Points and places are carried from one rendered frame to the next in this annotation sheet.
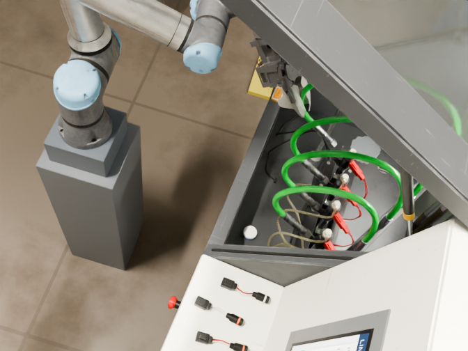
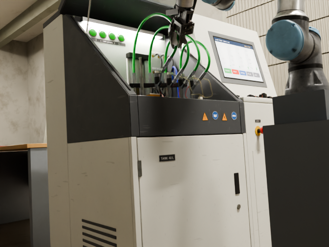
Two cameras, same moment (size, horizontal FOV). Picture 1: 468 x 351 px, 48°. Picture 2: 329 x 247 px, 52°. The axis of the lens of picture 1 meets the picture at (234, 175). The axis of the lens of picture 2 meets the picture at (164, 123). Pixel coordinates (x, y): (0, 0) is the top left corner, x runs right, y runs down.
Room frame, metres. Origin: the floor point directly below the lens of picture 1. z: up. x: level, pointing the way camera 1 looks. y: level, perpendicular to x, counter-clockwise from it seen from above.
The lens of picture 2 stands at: (1.97, 0.91, 0.75)
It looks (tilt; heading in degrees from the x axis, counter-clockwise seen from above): 4 degrees up; 224
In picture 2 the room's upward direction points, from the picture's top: 3 degrees counter-clockwise
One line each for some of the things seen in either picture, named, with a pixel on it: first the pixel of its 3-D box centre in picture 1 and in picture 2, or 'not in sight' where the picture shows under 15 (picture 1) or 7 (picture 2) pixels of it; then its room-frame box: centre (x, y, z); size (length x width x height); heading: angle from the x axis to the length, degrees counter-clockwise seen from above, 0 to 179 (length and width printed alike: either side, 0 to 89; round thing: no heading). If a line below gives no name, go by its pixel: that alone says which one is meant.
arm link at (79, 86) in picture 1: (79, 90); (302, 48); (0.76, 0.45, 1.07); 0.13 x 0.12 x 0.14; 3
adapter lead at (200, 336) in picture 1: (221, 342); not in sight; (0.25, -0.08, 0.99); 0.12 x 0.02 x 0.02; 91
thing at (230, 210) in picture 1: (250, 165); (192, 116); (0.80, -0.04, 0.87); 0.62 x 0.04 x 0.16; 174
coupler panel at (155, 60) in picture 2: not in sight; (160, 71); (0.50, -0.51, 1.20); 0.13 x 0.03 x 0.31; 174
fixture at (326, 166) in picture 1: (316, 224); not in sight; (0.65, -0.26, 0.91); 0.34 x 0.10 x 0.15; 174
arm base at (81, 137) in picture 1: (83, 118); (306, 81); (0.75, 0.45, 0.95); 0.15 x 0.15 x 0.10
